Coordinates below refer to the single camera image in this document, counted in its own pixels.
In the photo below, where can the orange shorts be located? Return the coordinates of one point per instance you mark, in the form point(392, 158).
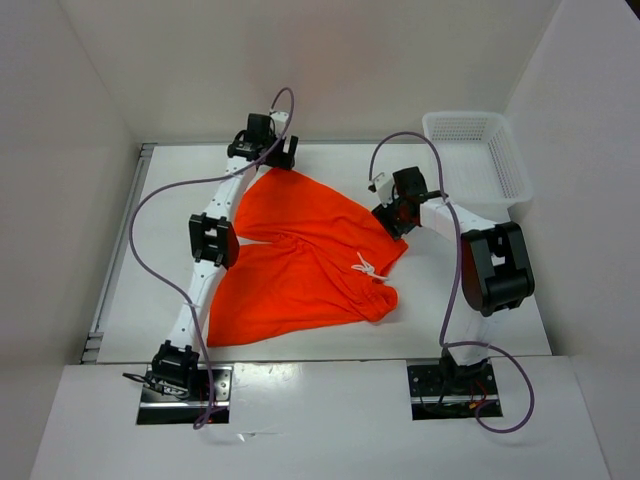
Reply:
point(313, 258)

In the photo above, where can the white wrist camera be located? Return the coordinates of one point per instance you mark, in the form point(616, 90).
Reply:
point(279, 120)
point(383, 186)

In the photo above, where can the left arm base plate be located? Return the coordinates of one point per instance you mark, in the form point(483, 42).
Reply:
point(163, 404)

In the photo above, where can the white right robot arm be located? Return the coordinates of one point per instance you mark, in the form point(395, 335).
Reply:
point(492, 266)

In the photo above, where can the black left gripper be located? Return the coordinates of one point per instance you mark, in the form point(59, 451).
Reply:
point(283, 160)

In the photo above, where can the white plastic basket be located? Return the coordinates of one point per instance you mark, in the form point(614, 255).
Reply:
point(483, 168)

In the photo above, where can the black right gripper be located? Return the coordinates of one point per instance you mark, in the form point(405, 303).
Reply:
point(385, 217)

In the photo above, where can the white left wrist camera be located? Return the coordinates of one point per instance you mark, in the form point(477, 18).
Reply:
point(279, 120)

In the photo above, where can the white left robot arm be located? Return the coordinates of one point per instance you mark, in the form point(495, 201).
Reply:
point(214, 249)

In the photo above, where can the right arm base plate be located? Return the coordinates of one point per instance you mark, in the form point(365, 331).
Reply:
point(439, 395)

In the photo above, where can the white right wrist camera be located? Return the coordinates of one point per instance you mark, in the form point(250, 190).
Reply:
point(383, 186)

